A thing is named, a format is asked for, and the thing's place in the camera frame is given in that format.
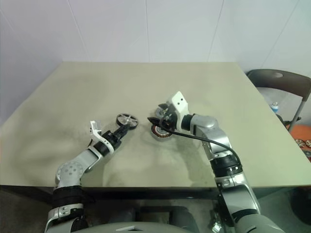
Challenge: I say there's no dark brown folding chair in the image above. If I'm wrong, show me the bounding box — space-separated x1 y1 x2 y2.
245 68 311 133

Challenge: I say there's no motor housing with copper windings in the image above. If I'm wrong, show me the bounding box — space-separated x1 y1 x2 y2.
150 123 173 141

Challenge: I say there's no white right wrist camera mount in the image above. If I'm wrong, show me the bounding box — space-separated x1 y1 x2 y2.
169 91 190 131

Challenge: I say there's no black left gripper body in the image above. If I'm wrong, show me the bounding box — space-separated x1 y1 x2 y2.
102 130 123 148

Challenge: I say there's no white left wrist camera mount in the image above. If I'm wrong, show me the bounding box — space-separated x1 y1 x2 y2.
87 120 115 155

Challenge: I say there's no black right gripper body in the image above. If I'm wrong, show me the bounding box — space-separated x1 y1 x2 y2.
157 103 179 131

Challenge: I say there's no silver motor rotor cap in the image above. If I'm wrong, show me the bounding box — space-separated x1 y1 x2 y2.
116 113 140 130

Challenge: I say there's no orange box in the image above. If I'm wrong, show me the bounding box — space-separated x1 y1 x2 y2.
290 125 311 161

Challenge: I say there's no silver round motor lid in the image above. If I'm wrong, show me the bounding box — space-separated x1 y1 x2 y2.
154 107 169 117

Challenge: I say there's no dark table front rail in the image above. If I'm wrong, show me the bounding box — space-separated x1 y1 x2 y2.
0 184 221 207

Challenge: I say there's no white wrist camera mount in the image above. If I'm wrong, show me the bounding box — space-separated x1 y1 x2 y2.
87 120 115 155
169 91 190 131

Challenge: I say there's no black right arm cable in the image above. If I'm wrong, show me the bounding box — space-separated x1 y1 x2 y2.
165 127 243 178

